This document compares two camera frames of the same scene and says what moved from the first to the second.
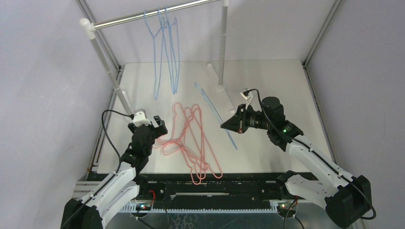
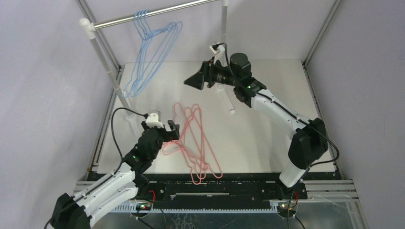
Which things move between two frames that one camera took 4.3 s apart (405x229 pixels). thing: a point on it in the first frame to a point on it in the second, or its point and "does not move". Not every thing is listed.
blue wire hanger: [215, 112] to [148, 32]
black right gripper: [241, 117] to [207, 73]
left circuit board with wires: [142, 208] does not move
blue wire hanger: [173, 39] to [155, 42]
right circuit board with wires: [287, 209] does not move
